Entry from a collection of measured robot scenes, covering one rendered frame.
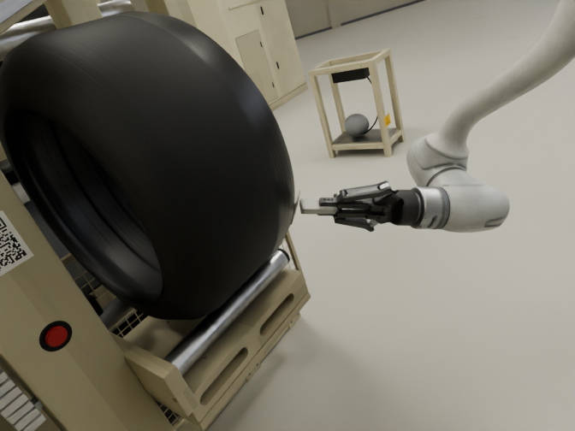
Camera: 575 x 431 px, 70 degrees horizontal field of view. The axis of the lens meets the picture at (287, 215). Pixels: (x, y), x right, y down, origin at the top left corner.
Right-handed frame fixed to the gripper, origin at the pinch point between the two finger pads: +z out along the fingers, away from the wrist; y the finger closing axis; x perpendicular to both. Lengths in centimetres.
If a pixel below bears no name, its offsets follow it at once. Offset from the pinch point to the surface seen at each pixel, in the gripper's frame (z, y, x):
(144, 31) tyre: 31.1, -28.0, 8.7
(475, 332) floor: -87, 86, 14
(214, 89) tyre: 20.7, -24.1, -0.1
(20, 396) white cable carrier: 48, 10, -30
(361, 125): -109, 133, 233
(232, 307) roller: 16.7, 14.1, -13.7
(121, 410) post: 36, 21, -29
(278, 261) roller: 6.4, 14.2, -2.7
